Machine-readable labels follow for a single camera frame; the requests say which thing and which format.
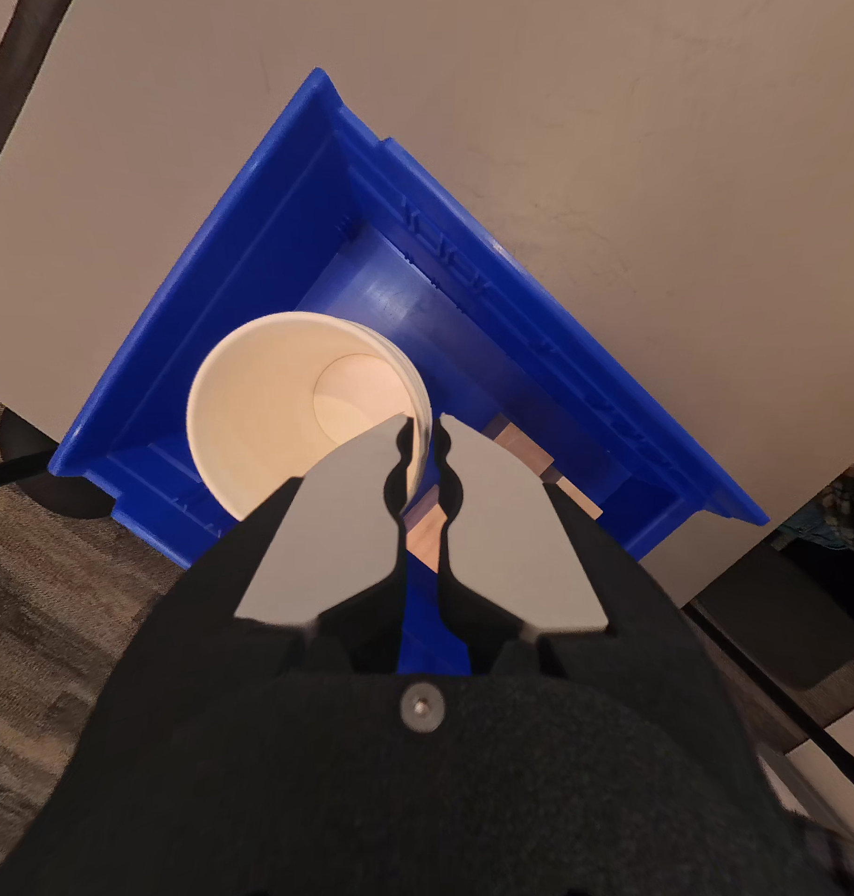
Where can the wooden cube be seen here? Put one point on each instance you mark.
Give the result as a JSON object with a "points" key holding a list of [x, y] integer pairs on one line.
{"points": [[514, 441], [577, 497], [427, 528]]}

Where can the person's blue jeans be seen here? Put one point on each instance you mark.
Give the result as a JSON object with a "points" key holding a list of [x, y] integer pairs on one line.
{"points": [[812, 528]]}

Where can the white cup green band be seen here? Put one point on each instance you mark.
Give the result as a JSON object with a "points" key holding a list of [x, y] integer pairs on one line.
{"points": [[259, 406]]}

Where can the black floor stand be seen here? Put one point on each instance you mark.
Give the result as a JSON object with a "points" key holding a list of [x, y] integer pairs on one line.
{"points": [[7, 472]]}

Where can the black chair armrest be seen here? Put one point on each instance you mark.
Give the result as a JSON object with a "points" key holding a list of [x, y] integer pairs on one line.
{"points": [[784, 616]]}

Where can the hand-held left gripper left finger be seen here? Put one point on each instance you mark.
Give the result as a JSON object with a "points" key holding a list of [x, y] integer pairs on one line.
{"points": [[329, 546]]}

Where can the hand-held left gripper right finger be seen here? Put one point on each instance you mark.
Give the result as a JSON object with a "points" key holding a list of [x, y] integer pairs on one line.
{"points": [[518, 553]]}

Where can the blue plastic bin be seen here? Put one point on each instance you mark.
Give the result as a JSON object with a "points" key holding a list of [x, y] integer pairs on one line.
{"points": [[273, 210]]}

